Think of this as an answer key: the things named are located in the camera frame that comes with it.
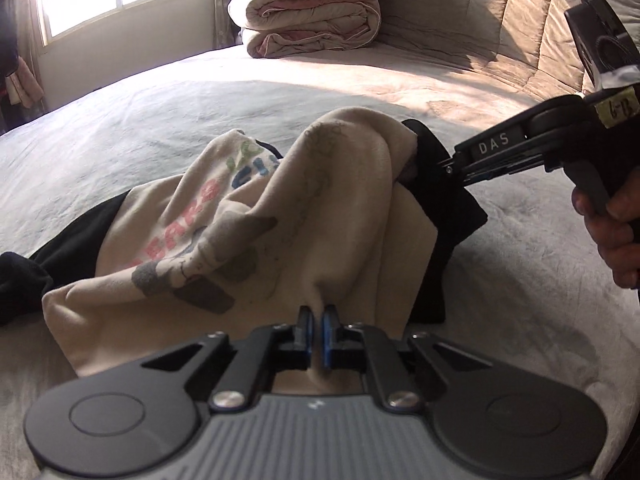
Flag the beige black raglan sweatshirt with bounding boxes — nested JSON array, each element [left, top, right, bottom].
[[1, 107, 487, 376]]

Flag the dark hanging clothes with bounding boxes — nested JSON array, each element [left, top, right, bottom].
[[1, 0, 44, 134]]

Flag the person's right hand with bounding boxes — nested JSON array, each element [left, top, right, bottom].
[[572, 169, 640, 290]]

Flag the grey bed sheet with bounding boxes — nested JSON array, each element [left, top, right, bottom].
[[1, 44, 639, 478]]

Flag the quilted beige headboard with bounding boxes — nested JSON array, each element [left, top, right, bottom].
[[378, 0, 639, 100]]

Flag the folded beige pink comforter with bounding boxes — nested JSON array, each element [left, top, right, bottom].
[[228, 0, 381, 58]]

